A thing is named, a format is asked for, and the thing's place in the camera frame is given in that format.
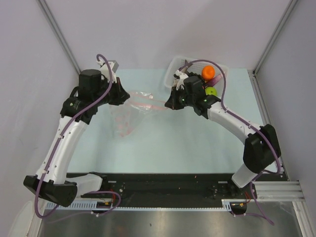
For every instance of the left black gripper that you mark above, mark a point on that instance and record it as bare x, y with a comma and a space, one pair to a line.
120, 94

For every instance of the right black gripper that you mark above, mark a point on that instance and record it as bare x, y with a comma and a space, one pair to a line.
173, 102

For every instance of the clear zip top bag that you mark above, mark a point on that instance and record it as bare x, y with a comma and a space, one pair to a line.
128, 116

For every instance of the grey toy fish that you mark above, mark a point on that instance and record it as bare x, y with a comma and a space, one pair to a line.
185, 67

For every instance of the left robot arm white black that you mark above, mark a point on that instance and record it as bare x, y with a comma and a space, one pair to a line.
95, 88

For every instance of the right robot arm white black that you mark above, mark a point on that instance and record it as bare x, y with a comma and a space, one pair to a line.
261, 146

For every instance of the dark toy grape bunch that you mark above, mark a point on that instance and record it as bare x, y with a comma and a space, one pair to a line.
192, 74

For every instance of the green toy apple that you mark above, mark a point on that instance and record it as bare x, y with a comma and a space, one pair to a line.
211, 91

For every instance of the white plastic basket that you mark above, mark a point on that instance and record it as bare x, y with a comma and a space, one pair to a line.
179, 61

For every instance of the purple toy eggplant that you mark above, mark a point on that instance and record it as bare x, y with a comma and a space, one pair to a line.
214, 81

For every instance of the orange toy tangerine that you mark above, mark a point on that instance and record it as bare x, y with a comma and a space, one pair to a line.
208, 73

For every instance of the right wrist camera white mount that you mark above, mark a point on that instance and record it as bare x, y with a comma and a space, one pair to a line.
179, 78

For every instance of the right aluminium side rail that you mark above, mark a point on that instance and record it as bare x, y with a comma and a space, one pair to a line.
259, 98

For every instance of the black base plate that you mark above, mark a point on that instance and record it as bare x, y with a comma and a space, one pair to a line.
173, 190

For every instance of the left aluminium corner post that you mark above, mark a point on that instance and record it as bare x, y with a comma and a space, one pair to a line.
48, 14

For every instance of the aluminium corner post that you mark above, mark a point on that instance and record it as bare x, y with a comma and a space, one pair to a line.
276, 33
48, 14

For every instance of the white slotted cable duct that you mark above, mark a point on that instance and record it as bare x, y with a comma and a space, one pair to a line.
105, 205

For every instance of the aluminium front rail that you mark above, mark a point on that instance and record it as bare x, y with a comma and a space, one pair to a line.
265, 192

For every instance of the right aluminium corner post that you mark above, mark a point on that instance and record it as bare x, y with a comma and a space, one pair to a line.
276, 33

